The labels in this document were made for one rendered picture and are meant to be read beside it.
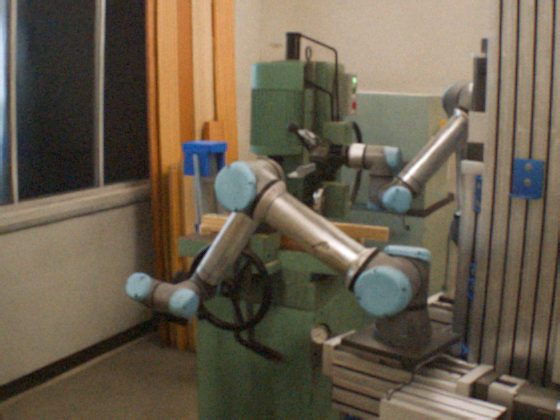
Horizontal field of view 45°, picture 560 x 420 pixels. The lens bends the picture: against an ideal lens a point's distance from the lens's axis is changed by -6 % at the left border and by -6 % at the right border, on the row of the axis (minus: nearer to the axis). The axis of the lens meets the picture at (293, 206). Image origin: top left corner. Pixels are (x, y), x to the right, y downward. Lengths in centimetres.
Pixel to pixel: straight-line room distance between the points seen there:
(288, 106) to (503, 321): 104
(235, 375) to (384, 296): 106
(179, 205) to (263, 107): 151
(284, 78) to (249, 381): 104
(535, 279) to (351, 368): 52
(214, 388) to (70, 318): 124
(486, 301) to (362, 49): 313
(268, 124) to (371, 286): 95
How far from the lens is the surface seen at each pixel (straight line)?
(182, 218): 380
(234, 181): 169
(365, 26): 476
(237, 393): 256
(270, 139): 238
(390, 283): 157
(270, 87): 237
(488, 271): 182
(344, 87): 265
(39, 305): 345
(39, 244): 339
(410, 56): 465
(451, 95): 221
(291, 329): 238
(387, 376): 179
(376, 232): 237
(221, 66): 435
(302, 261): 230
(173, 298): 189
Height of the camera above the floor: 142
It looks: 10 degrees down
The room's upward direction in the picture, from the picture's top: 1 degrees clockwise
